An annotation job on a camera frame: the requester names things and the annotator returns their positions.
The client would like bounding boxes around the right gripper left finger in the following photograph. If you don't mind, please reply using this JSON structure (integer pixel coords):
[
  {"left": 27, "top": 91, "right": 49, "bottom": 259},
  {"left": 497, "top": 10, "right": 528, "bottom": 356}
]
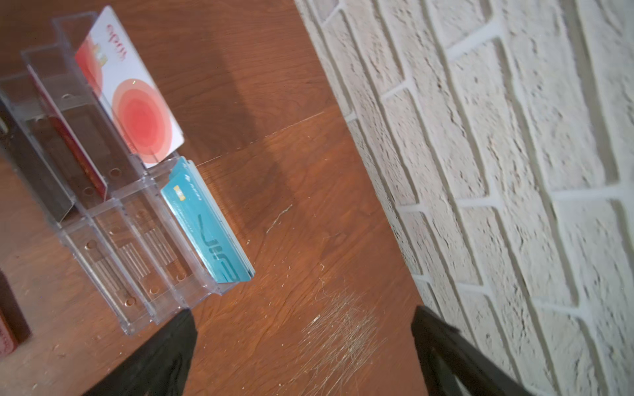
[{"left": 85, "top": 310, "right": 197, "bottom": 395}]

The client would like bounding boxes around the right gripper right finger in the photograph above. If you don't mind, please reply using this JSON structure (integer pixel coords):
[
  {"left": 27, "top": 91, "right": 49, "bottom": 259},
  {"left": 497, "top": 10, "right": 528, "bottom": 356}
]
[{"left": 411, "top": 305, "right": 529, "bottom": 395}]

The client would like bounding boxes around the clear acrylic card display stand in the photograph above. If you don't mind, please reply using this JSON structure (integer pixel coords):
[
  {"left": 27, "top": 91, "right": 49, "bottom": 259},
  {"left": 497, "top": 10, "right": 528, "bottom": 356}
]
[{"left": 1, "top": 12, "right": 239, "bottom": 334}]

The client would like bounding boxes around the red leather card wallet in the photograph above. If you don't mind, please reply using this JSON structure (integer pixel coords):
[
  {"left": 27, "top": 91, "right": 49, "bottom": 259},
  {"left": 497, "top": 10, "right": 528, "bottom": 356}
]
[{"left": 1, "top": 272, "right": 31, "bottom": 359}]

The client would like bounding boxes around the teal VIP card in stand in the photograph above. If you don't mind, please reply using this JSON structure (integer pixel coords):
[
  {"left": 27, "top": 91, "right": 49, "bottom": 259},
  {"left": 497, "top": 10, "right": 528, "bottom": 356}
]
[{"left": 161, "top": 157, "right": 234, "bottom": 284}]

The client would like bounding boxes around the red VIP card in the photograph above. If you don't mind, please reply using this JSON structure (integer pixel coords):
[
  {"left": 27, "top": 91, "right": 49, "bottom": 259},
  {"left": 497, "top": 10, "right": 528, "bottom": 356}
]
[{"left": 26, "top": 64, "right": 107, "bottom": 201}]

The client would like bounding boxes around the black VIP card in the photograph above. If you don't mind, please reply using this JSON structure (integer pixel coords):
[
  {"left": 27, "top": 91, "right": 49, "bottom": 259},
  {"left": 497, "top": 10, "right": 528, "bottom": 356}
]
[{"left": 1, "top": 99, "right": 74, "bottom": 223}]

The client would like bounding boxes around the white red circle card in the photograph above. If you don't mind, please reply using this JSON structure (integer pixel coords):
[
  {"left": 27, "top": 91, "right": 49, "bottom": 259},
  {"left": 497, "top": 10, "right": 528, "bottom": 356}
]
[{"left": 74, "top": 6, "right": 184, "bottom": 168}]

